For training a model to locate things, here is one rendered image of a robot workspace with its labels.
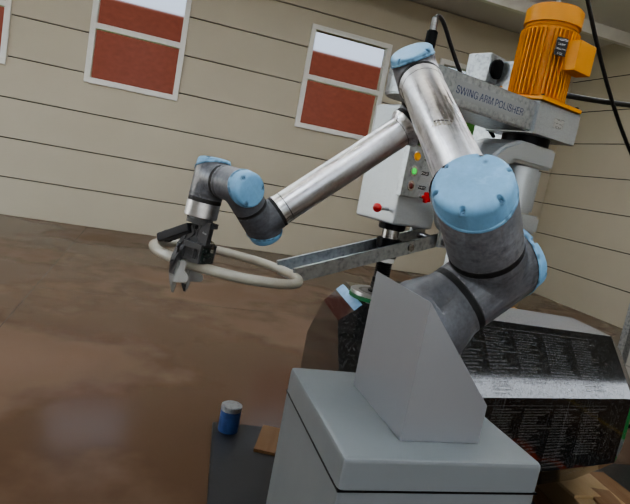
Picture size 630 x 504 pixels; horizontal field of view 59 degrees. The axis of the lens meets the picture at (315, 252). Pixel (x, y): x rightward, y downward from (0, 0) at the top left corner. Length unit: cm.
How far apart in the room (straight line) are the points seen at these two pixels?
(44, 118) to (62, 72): 63
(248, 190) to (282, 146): 678
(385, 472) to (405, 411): 12
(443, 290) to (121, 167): 713
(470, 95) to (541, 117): 42
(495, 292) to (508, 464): 32
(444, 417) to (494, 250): 32
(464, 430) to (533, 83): 170
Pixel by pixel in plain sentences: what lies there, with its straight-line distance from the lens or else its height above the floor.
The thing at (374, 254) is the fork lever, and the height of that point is 105.
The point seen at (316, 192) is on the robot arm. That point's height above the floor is 125.
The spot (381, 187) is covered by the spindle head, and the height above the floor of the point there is 129.
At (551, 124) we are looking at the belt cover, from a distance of 253.
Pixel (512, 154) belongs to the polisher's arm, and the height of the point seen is 151.
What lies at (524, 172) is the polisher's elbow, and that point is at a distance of 251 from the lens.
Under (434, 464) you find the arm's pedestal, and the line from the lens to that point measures 106.
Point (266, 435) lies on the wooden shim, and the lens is 280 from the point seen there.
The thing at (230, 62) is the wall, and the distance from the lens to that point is 812.
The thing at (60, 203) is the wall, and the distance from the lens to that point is 814.
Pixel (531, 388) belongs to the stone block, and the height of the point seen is 68.
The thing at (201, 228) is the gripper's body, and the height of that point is 110.
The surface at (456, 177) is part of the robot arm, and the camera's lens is 105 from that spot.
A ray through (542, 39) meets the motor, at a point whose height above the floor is 200.
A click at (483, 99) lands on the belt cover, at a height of 168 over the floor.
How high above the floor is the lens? 130
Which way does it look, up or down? 8 degrees down
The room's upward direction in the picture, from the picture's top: 11 degrees clockwise
